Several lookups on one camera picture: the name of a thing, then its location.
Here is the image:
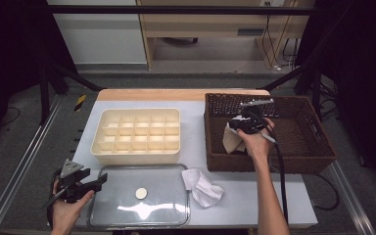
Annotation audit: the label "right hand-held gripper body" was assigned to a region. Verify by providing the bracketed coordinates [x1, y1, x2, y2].
[239, 98, 275, 135]

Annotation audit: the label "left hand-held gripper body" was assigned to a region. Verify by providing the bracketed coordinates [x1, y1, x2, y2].
[55, 159, 95, 204]

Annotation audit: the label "white sock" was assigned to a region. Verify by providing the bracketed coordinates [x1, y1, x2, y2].
[181, 167, 225, 209]
[224, 114, 245, 135]

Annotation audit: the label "beige sock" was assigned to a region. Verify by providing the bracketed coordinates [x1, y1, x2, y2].
[221, 125, 247, 155]

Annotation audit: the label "cream divided storage box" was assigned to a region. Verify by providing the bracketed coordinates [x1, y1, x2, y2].
[90, 108, 181, 165]

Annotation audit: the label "brown wicker basket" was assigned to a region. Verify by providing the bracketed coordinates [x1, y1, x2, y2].
[204, 92, 338, 175]

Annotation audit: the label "clear plastic box lid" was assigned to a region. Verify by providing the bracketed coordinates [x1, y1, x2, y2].
[87, 164, 191, 229]

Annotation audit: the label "person's right hand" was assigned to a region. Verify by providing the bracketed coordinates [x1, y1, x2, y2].
[235, 117, 276, 162]

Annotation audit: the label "person's left hand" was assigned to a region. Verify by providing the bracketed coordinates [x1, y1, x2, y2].
[51, 180, 96, 228]

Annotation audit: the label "yellow black striped tape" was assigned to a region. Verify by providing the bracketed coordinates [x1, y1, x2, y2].
[73, 94, 88, 113]

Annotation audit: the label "light wooden desk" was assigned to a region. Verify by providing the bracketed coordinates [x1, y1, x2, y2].
[136, 0, 316, 71]

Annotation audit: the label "black curtain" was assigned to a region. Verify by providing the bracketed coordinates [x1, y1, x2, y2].
[0, 0, 77, 155]
[295, 0, 376, 190]

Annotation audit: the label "white cabinet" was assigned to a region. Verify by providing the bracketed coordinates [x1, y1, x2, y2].
[45, 0, 149, 66]

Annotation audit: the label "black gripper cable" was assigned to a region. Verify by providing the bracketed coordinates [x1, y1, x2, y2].
[42, 169, 65, 230]
[263, 120, 290, 227]

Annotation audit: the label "black metal frame stand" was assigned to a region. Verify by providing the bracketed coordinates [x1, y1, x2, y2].
[38, 63, 103, 125]
[258, 63, 324, 120]

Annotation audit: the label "aluminium rail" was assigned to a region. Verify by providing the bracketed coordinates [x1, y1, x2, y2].
[327, 161, 376, 235]
[0, 94, 65, 235]

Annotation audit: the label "tangled black floor cables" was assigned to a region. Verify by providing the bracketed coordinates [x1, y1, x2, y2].
[318, 81, 340, 122]

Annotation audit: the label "black cable bundle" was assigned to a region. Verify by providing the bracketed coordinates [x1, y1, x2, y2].
[281, 37, 302, 67]

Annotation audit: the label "thin black floor cable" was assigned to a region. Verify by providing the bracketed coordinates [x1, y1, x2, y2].
[1, 107, 22, 126]

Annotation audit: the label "thin black hanging cable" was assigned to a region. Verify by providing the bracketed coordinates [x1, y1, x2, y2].
[263, 2, 274, 67]

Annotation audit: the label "yellow cable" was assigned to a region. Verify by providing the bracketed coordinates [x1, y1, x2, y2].
[262, 0, 298, 68]

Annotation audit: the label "black floor cable loop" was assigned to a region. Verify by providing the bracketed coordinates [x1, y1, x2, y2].
[311, 173, 341, 212]

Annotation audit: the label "white wall socket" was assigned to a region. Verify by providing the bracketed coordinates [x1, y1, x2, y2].
[259, 0, 286, 8]

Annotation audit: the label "black horizontal frame bar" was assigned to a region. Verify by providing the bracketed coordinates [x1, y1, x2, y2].
[43, 4, 319, 17]

